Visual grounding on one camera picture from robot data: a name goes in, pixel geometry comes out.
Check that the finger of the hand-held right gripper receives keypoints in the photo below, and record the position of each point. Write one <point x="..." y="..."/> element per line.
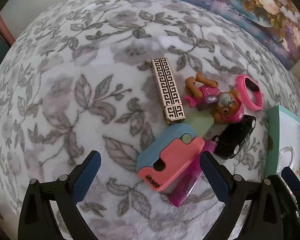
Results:
<point x="291" y="180"/>

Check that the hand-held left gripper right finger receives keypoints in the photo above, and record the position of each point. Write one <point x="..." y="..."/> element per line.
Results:
<point x="215" y="180"/>

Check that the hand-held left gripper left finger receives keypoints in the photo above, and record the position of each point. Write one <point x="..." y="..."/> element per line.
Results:
<point x="87" y="177"/>

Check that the pink clear plastic box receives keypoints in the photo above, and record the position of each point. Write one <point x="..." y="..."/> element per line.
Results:
<point x="187" y="185"/>

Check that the teal and white box tray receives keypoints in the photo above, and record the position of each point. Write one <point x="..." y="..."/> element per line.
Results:
<point x="272" y="135"/>

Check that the black toy car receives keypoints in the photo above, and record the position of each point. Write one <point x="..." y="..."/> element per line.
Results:
<point x="236" y="135"/>

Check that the pink pup toy figure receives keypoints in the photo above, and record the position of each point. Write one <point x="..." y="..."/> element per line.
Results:
<point x="222" y="105"/>

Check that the pink smartwatch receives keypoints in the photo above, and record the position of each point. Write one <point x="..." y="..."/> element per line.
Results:
<point x="248" y="100"/>

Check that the pale green block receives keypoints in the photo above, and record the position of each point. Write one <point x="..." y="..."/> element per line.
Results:
<point x="200" y="123"/>

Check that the grey floral blanket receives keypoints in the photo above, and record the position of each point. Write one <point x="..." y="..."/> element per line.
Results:
<point x="77" y="80"/>

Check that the black and gold patterned box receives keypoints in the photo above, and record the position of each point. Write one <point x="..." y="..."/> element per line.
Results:
<point x="167" y="90"/>

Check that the flower painting canvas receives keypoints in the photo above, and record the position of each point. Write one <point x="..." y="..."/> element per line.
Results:
<point x="240" y="10"/>

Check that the brown wooden frame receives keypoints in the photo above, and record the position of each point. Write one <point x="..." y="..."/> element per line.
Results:
<point x="5" y="28"/>

